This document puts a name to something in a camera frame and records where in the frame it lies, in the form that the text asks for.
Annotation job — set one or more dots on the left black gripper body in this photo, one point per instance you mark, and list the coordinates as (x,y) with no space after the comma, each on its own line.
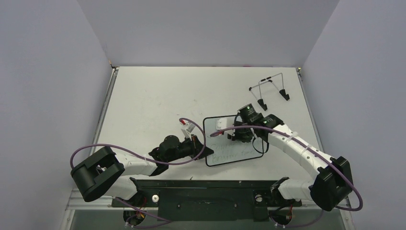
(186,149)

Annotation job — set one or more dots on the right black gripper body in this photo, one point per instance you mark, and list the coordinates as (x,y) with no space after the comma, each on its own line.
(237,135)

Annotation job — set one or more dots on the small black-framed whiteboard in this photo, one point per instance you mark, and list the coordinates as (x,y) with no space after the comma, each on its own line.
(227,151)

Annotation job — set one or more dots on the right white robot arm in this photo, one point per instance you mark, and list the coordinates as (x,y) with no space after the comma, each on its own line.
(331,177)

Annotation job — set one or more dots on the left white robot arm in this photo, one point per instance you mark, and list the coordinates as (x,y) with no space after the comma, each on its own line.
(106,173)

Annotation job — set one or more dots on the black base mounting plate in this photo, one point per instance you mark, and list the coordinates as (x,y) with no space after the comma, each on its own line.
(208,200)

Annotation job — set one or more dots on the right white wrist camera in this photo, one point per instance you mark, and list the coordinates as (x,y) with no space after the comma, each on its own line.
(221,123)

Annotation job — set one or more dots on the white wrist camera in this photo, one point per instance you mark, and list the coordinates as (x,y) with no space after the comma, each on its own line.
(221,123)
(187,129)

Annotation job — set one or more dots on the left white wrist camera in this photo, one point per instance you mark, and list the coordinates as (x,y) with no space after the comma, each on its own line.
(187,129)

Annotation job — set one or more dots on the wire whiteboard stand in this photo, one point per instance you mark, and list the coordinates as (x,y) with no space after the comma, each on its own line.
(267,86)

